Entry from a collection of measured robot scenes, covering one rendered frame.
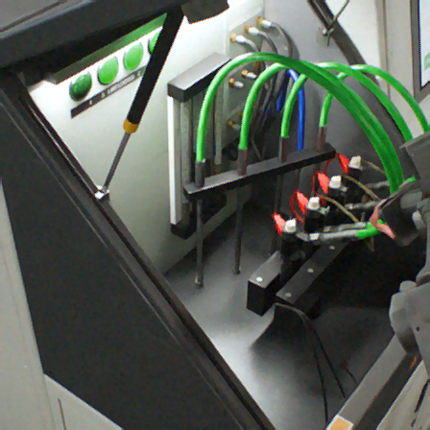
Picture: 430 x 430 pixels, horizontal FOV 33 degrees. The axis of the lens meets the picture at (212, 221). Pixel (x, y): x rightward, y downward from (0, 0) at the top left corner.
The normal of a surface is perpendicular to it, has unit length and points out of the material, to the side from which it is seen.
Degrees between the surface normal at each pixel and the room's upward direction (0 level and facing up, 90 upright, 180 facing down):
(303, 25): 90
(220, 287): 0
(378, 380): 0
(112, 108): 90
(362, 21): 90
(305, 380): 0
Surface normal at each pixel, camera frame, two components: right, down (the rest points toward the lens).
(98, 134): 0.80, 0.40
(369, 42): -0.60, 0.52
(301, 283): 0.02, -0.75
